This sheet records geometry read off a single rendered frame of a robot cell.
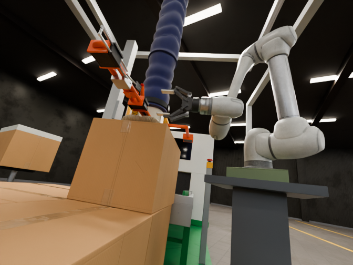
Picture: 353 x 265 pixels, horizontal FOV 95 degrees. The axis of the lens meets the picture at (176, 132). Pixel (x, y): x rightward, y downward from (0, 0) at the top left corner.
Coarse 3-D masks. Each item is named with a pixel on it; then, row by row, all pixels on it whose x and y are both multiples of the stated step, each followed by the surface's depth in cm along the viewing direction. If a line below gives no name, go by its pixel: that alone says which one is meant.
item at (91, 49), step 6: (90, 42) 55; (108, 42) 54; (90, 48) 54; (96, 48) 54; (102, 48) 54; (96, 54) 55; (102, 54) 54; (108, 54) 54; (96, 60) 58; (102, 60) 57; (108, 60) 57; (102, 66) 60; (108, 66) 60; (114, 66) 60
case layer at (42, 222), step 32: (0, 192) 63; (32, 192) 74; (64, 192) 92; (0, 224) 31; (32, 224) 34; (64, 224) 37; (96, 224) 41; (128, 224) 46; (160, 224) 83; (0, 256) 21; (32, 256) 22; (64, 256) 23; (96, 256) 27; (128, 256) 42; (160, 256) 93
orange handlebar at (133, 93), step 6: (96, 42) 52; (102, 42) 53; (114, 72) 66; (120, 72) 65; (126, 90) 78; (132, 90) 77; (126, 96) 82; (132, 96) 81; (138, 96) 82; (168, 126) 115; (174, 126) 114; (180, 126) 114; (186, 126) 114; (186, 132) 122
